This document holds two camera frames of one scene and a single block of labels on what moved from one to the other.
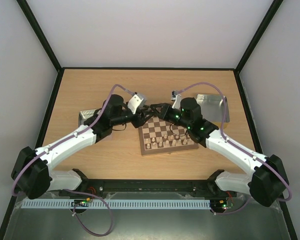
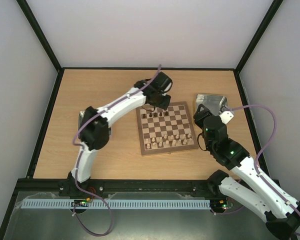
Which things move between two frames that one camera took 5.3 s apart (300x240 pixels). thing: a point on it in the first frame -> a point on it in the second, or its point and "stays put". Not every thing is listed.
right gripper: [164, 111] -> [200, 114]
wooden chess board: [158, 135] stays put
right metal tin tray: [212, 107] stays put
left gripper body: [139, 118] -> [160, 103]
